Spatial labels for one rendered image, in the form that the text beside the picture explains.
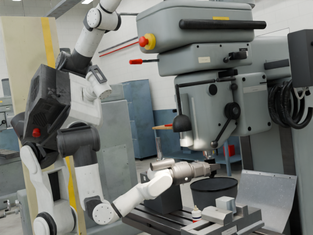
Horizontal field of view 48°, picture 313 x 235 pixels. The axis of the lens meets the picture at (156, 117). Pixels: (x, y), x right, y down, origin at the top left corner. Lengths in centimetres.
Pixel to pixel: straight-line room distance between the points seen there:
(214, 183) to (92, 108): 253
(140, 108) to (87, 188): 748
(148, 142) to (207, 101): 755
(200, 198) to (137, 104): 556
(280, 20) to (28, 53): 446
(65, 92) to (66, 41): 966
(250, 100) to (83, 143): 70
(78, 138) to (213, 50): 61
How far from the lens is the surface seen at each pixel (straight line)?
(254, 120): 154
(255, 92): 155
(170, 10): 131
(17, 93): 291
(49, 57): 301
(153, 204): 192
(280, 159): 175
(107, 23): 152
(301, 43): 143
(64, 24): 1121
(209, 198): 341
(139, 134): 876
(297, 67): 143
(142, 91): 884
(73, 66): 165
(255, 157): 184
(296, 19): 621
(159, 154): 183
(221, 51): 143
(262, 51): 163
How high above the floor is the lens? 155
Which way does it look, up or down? 3 degrees down
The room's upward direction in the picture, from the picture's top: 8 degrees counter-clockwise
